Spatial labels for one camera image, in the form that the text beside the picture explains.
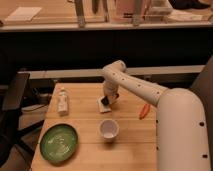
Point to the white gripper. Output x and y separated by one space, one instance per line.
111 91

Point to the black eraser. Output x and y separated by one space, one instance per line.
105 100

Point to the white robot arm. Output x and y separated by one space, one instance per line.
181 128

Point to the white cup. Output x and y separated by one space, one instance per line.
108 130

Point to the orange carrot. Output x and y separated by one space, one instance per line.
145 110

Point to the white plastic bottle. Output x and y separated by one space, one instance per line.
63 102

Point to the green plate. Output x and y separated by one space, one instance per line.
59 143

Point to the white paper sheet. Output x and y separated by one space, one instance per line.
23 14

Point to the black office chair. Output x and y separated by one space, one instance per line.
10 111

